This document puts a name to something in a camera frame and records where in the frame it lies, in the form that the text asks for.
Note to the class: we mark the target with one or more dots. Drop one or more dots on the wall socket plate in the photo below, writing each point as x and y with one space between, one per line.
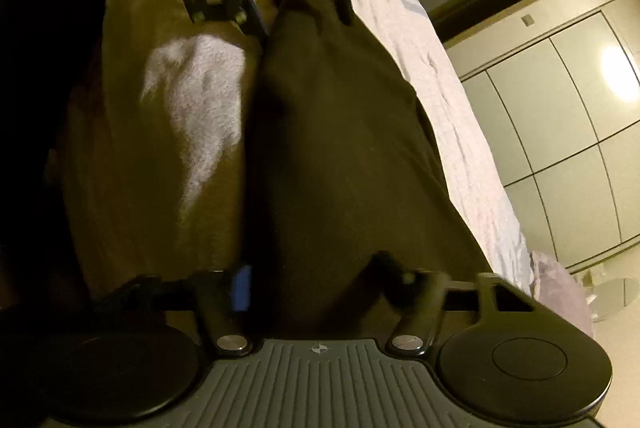
528 20

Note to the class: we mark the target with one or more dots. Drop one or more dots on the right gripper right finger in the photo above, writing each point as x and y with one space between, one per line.
418 297

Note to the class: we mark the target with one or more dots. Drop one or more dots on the round wall mirror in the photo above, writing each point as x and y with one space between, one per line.
608 298

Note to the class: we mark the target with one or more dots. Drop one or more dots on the pink and blue bedspread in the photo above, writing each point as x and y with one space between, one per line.
156 158

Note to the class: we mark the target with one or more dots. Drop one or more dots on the dark brown garment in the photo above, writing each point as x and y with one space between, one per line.
343 184

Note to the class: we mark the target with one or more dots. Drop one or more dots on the mauve pillow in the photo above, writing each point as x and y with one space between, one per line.
557 290

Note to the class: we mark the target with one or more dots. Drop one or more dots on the white built-in wardrobe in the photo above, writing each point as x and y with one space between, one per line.
561 117

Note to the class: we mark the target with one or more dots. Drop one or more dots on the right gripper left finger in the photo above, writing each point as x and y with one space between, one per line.
222 312

